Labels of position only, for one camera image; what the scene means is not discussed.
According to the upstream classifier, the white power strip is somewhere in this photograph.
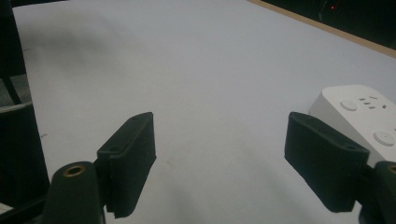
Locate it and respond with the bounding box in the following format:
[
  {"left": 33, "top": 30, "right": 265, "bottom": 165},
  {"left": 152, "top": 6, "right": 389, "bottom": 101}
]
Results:
[{"left": 308, "top": 84, "right": 396, "bottom": 168}]

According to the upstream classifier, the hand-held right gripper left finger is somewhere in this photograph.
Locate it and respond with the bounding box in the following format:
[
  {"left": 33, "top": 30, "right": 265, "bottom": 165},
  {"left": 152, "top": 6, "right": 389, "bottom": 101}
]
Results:
[{"left": 93, "top": 111, "right": 158, "bottom": 219}]

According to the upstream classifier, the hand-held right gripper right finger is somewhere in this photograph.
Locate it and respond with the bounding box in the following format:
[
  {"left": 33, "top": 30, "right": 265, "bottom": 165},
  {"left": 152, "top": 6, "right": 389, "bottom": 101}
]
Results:
[{"left": 284, "top": 111, "right": 372, "bottom": 214}]

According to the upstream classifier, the black chair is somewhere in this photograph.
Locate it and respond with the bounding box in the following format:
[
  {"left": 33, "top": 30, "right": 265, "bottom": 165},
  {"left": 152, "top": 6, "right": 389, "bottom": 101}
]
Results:
[{"left": 0, "top": 0, "right": 51, "bottom": 216}]

